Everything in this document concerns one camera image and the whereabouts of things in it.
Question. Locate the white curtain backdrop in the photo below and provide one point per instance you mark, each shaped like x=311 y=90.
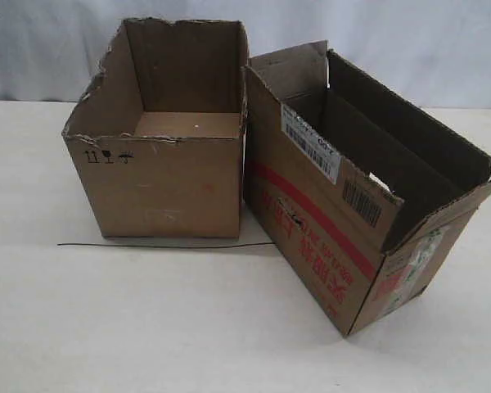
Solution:
x=436 y=54

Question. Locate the torn open cardboard box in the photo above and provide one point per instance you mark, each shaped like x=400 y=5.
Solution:
x=157 y=137

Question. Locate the cardboard box with red print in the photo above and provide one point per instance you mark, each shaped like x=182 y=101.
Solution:
x=363 y=192

